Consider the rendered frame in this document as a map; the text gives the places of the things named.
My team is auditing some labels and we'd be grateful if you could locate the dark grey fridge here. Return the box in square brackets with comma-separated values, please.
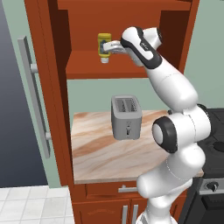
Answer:
[0, 0, 48, 188]

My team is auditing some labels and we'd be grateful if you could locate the grey fridge handle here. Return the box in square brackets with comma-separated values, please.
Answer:
[17, 35, 53, 160]

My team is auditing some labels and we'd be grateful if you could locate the grey drawer handle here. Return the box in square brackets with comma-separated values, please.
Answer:
[117, 184, 138, 194]

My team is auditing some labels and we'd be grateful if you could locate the yellow mustard bottle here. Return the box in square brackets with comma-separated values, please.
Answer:
[97, 32, 113, 64]

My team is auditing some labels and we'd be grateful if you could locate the red-brown drawer front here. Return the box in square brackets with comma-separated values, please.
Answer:
[85, 180, 141, 200]

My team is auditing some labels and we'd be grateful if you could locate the red-brown wooden cabinet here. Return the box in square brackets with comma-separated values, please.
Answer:
[24, 0, 201, 224]

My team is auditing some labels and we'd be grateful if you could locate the black stove knob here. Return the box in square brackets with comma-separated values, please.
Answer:
[205, 181, 221, 193]

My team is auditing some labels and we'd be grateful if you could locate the black stove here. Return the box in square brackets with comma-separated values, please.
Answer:
[178, 108, 224, 224]

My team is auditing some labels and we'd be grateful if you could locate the grey toaster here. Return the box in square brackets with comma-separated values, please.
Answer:
[110, 94, 144, 141]

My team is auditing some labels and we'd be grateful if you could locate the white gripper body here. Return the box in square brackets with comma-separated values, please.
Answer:
[102, 40, 127, 55]

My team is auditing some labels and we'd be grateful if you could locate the grey cupboard handle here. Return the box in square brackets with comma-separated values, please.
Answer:
[122, 205, 129, 224]
[132, 204, 139, 224]

